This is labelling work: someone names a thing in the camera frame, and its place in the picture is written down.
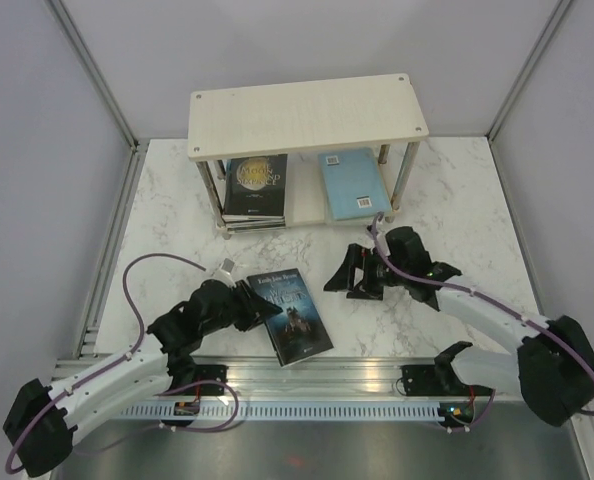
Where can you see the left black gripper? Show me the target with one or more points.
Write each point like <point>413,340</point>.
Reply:
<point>254,307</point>

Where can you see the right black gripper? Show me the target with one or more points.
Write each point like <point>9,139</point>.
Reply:
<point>343,278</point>

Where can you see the navy blue crest book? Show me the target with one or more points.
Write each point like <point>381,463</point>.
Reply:
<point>297,332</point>

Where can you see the yellow file folder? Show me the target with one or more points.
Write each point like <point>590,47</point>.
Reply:
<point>359,220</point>

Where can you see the light blue barcode book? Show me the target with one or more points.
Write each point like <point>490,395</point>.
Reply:
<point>354,184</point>

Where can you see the black Moon and Sixpence book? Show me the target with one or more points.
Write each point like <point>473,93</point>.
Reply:
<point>255,188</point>

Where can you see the green fantasy cover book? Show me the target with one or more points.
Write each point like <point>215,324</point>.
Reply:
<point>252,231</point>

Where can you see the purple Robinson Crusoe book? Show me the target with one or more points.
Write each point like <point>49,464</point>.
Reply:
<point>254,226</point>

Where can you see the teal sea cover book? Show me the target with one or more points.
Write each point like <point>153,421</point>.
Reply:
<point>253,220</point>

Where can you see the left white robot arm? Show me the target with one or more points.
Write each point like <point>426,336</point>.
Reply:
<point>46,422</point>

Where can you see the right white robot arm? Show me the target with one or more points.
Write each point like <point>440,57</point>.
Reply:
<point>548,363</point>

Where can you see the white two-tier wooden shelf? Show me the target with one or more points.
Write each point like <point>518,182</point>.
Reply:
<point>303,119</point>

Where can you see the white slotted cable duct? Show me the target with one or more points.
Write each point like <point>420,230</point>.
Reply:
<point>215,410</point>

